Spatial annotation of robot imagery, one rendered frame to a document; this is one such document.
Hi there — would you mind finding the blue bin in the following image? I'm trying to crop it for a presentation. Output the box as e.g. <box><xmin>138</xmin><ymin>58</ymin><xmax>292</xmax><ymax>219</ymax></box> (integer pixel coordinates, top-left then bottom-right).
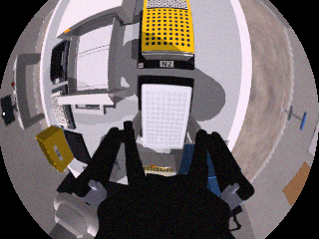
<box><xmin>178</xmin><ymin>144</ymin><xmax>221</xmax><ymax>196</ymax></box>

